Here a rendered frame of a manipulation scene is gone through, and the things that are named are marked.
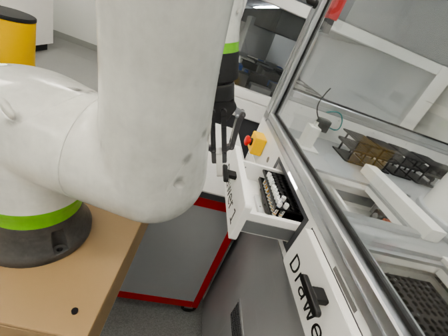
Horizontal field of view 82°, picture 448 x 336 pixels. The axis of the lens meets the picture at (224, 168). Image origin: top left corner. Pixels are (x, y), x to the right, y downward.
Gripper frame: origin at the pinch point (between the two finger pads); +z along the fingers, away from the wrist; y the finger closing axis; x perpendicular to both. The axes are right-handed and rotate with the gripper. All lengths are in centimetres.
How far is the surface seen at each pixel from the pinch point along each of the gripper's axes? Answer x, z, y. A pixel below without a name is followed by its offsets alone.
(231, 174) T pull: 0.9, 3.2, -2.9
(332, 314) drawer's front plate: 34.5, 8.9, -17.0
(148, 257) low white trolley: -11, 48, 28
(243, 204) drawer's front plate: 13.3, 3.0, -4.8
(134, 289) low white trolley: -11, 68, 38
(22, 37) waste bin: -201, -15, 164
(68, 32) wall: -442, -3, 240
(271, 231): 12.9, 12.2, -11.9
